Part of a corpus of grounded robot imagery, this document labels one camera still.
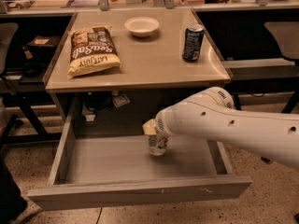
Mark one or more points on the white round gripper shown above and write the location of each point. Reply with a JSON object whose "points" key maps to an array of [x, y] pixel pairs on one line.
{"points": [[161, 125]]}

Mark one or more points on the silver 7up can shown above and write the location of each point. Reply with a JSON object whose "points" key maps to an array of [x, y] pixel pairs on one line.
{"points": [[157, 145]]}

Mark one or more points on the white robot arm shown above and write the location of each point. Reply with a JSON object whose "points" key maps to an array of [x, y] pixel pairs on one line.
{"points": [[210, 115]]}

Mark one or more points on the grey open drawer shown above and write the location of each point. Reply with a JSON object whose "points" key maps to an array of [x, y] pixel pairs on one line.
{"points": [[105, 163]]}

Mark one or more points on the blue pepsi can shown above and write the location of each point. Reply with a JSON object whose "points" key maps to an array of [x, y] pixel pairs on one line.
{"points": [[194, 35]]}

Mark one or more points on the white power adapter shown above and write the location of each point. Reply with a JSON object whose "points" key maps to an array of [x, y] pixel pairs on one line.
{"points": [[87, 114]]}

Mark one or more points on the grey cabinet desk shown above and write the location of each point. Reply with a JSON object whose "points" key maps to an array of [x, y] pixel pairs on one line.
{"points": [[153, 62]]}

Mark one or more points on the sea salt chip bag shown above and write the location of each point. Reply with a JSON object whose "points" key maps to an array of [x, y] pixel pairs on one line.
{"points": [[92, 50]]}

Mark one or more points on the white bowl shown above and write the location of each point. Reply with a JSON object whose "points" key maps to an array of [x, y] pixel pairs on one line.
{"points": [[142, 26]]}

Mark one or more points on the black box under desk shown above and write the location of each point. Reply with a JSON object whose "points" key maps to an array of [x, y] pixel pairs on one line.
{"points": [[44, 46]]}

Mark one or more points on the grey office chair left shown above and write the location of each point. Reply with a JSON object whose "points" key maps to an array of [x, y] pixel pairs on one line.
{"points": [[7, 32]]}

